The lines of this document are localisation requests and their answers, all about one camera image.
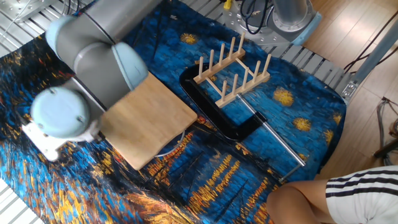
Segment black C-clamp steel screw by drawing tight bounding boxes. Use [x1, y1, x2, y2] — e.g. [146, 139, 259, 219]
[179, 63, 307, 183]

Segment wooden peg rack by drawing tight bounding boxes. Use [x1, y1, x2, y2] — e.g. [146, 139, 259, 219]
[193, 32, 272, 109]

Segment wooden cutting board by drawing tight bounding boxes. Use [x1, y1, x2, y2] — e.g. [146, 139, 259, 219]
[101, 72, 198, 171]

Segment blue orange painting tablecloth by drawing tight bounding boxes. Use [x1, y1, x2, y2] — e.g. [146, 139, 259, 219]
[0, 0, 348, 224]

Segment dark chair leg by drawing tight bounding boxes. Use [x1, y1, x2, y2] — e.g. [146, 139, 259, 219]
[374, 138, 398, 159]

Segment aluminium bolted plate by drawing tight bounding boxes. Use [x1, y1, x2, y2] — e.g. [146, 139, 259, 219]
[0, 0, 58, 24]

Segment grey wire hanging loop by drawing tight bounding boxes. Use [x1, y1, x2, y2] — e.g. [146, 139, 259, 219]
[154, 129, 187, 158]

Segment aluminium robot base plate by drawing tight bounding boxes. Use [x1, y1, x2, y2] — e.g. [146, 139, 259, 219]
[222, 0, 293, 47]

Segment grey cable bundle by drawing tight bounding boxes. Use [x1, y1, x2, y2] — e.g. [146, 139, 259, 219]
[376, 96, 398, 166]

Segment aluminium frame beam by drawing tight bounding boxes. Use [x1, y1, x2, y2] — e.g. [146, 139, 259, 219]
[341, 18, 398, 105]

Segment black floor cables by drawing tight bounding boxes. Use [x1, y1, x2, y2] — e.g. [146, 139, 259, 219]
[343, 9, 398, 74]

